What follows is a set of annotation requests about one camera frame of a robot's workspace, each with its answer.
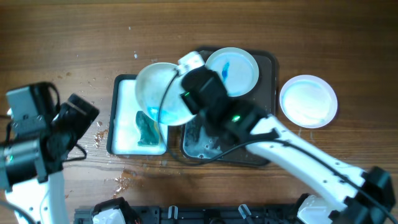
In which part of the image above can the white plate blue streak top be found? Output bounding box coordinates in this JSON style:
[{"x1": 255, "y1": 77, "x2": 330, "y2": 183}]
[{"x1": 206, "y1": 47, "x2": 259, "y2": 97}]

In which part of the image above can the white plate blue blot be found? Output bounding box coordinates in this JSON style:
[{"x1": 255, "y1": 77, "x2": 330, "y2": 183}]
[{"x1": 135, "y1": 62, "x2": 195, "y2": 126}]

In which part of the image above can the yellow green scrub sponge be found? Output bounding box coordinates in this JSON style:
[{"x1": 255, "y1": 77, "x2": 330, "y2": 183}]
[{"x1": 136, "y1": 111, "x2": 160, "y2": 147}]

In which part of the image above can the white plate blue smear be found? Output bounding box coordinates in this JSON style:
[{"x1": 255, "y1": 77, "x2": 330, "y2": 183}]
[{"x1": 279, "y1": 75, "x2": 338, "y2": 129}]

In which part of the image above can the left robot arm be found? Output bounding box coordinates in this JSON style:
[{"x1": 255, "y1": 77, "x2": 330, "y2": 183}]
[{"x1": 1, "y1": 82, "x2": 100, "y2": 223}]

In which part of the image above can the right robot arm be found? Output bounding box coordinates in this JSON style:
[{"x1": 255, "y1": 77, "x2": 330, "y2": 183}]
[{"x1": 181, "y1": 66, "x2": 397, "y2": 223}]

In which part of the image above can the dark brown serving tray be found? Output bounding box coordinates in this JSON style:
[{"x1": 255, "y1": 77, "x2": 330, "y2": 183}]
[{"x1": 180, "y1": 49, "x2": 279, "y2": 167}]

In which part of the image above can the dark green soapy water tray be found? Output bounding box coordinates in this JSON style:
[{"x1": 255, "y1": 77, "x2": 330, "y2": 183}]
[{"x1": 106, "y1": 74, "x2": 168, "y2": 156}]

